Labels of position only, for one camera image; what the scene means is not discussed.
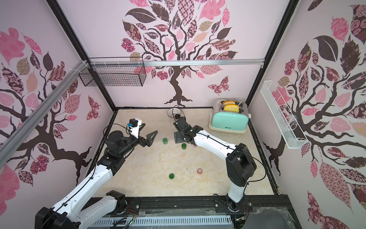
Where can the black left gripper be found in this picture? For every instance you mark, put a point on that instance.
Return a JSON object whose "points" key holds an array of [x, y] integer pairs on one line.
{"points": [[148, 141]]}

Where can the aluminium rail back wall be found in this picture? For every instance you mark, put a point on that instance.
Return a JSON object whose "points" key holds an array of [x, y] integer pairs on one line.
{"points": [[185, 62]]}

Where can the white wire wall shelf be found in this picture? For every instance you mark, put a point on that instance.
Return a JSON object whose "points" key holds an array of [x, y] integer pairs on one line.
{"points": [[276, 99]]}

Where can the aluminium rail wall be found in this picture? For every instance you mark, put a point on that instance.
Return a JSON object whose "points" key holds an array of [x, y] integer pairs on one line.
{"points": [[185, 62], [19, 136]]}

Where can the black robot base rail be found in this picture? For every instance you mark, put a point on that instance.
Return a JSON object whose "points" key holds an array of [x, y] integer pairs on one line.
{"points": [[209, 205]]}

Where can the yellow toast slice front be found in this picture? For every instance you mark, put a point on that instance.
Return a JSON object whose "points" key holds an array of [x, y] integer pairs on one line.
{"points": [[232, 108]]}

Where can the orange toast slice back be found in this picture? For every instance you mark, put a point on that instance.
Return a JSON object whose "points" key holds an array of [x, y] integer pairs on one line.
{"points": [[228, 102]]}

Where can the white slotted cable duct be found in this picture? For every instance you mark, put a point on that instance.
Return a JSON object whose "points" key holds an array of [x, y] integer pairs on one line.
{"points": [[162, 221]]}

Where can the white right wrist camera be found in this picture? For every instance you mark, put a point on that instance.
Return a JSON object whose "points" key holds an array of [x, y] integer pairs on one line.
{"points": [[182, 126]]}

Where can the pink paint jar lid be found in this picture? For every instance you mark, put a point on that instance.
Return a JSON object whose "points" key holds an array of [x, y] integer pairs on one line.
{"points": [[199, 171]]}

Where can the mint green Belinee toaster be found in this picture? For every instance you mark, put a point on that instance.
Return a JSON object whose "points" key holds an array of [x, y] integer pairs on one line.
{"points": [[229, 122]]}

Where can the black wire wall basket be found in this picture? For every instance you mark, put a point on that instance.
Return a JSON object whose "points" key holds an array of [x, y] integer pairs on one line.
{"points": [[114, 71]]}

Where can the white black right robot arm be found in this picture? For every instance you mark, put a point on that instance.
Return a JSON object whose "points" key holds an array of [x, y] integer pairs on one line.
{"points": [[240, 164]]}

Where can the aluminium rail left wall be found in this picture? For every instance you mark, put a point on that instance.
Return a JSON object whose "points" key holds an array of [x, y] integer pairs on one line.
{"points": [[19, 136]]}

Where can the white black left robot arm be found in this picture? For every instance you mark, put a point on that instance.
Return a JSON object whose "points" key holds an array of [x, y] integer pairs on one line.
{"points": [[70, 212]]}

